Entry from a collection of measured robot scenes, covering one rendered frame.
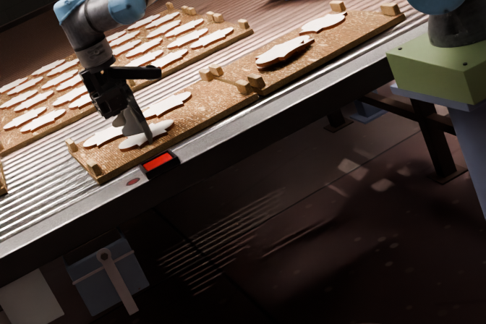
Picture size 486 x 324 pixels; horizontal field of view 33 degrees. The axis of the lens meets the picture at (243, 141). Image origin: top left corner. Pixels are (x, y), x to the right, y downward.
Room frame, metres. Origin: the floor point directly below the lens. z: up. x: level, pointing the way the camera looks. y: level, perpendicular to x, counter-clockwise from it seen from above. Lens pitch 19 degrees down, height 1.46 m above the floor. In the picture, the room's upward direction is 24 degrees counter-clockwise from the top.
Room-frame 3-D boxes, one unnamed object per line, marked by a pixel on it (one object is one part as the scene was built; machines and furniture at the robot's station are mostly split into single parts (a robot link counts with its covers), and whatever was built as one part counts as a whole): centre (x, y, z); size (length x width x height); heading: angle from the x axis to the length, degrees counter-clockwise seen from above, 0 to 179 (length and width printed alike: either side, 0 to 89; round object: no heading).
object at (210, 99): (1.92, 0.17, 0.93); 0.41 x 0.35 x 0.02; 106
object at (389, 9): (1.96, -0.46, 0.95); 0.06 x 0.02 x 0.03; 16
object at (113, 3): (1.79, 0.12, 1.24); 0.11 x 0.11 x 0.08; 61
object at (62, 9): (1.82, 0.22, 1.24); 0.09 x 0.08 x 0.11; 61
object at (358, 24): (2.04, -0.24, 0.93); 0.41 x 0.35 x 0.02; 106
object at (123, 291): (1.61, 0.37, 0.77); 0.14 x 0.11 x 0.18; 102
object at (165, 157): (1.66, 0.18, 0.92); 0.06 x 0.06 x 0.01; 12
